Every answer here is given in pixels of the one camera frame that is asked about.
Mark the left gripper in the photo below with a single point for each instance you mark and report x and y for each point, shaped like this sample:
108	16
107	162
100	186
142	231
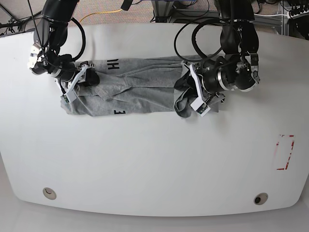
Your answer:
207	83

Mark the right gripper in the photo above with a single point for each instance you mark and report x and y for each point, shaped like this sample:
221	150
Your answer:
89	78

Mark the grey T-shirt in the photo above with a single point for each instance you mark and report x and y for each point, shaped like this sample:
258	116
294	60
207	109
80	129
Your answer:
135	85

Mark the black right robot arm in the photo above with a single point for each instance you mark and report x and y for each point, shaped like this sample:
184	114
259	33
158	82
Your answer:
49	36

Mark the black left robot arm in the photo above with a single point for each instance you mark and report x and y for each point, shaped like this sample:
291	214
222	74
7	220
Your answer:
235	65

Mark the black tripod on floor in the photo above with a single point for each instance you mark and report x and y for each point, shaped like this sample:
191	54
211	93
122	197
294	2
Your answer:
16	25

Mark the red tape rectangle marking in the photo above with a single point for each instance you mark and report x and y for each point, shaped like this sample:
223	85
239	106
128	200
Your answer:
283	151

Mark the white power strip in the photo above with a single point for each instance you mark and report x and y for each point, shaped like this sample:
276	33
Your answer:
298	12

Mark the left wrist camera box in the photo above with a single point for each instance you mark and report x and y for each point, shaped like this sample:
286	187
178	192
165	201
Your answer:
200	107

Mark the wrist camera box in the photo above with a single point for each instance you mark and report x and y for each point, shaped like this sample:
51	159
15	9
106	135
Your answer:
200	107
68	97

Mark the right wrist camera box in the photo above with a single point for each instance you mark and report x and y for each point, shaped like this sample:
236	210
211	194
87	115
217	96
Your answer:
68	97

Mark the aluminium frame stand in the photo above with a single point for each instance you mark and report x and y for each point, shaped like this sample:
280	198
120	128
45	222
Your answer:
162	9

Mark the left table cable grommet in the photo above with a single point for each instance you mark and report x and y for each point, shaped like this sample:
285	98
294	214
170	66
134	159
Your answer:
49	193

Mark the table cable grommet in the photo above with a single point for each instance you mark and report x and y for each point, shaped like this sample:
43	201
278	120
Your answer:
49	193
260	199

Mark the right table cable grommet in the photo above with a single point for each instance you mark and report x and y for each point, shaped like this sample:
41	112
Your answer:
260	199

